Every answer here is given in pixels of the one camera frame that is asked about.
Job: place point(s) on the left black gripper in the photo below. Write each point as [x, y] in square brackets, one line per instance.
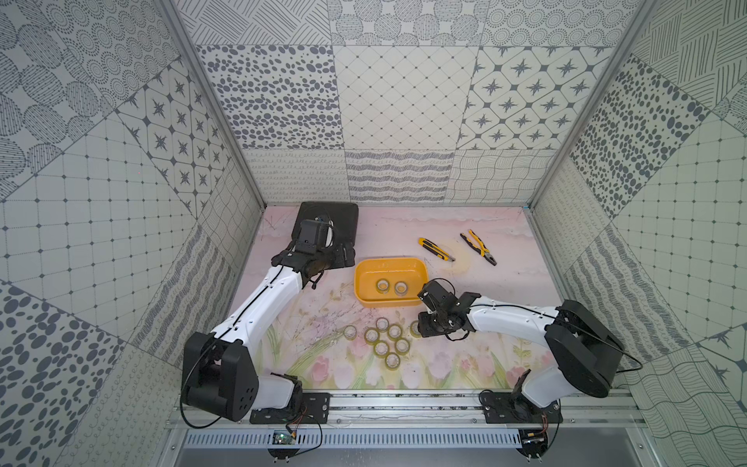
[337, 254]

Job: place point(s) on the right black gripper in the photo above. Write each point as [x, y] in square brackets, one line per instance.
[423, 327]

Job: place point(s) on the transparent tape roll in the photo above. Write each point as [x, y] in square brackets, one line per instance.
[371, 335]
[382, 286]
[394, 332]
[350, 332]
[392, 361]
[401, 346]
[381, 349]
[382, 324]
[414, 330]

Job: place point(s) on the clear grey tape roll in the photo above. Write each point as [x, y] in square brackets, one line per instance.
[401, 288]

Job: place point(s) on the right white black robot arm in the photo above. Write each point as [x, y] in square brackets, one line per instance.
[585, 353]

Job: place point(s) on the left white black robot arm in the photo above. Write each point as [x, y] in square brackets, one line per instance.
[219, 373]

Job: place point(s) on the yellow plastic storage box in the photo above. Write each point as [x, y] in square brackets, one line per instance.
[367, 273]

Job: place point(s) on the black plastic tool case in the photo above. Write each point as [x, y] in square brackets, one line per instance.
[341, 216]

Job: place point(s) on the yellow black pliers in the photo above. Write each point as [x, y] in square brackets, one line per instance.
[477, 245]

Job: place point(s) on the yellow black utility knife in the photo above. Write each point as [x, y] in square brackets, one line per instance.
[434, 249]

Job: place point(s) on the white ventilation grille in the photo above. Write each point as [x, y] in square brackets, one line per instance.
[355, 438]

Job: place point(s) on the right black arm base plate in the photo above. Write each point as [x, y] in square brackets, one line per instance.
[504, 407]

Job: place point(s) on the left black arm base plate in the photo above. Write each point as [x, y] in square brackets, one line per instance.
[309, 408]

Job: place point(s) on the aluminium mounting rail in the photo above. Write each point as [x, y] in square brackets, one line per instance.
[462, 408]

